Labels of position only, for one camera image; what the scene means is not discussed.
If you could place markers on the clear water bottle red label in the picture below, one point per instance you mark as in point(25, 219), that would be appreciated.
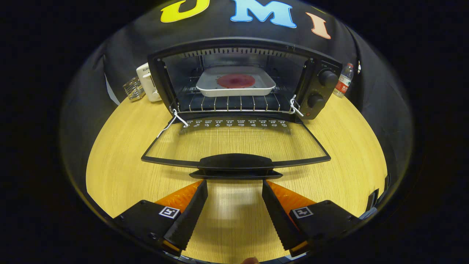
point(343, 82)

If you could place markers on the black backdrop cloth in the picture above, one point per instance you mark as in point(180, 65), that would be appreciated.
point(121, 55)

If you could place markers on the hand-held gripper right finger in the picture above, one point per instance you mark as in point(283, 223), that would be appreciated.
point(280, 220)

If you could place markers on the white square plate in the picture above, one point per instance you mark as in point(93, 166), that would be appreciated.
point(234, 92)

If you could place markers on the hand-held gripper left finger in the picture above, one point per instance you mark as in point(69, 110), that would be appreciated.
point(188, 220)

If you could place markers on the white bread toaster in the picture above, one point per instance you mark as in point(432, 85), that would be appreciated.
point(147, 82)

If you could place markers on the black toaster oven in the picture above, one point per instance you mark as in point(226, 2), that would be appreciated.
point(234, 161)

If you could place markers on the pink round food slice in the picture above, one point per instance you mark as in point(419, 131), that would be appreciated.
point(236, 81)

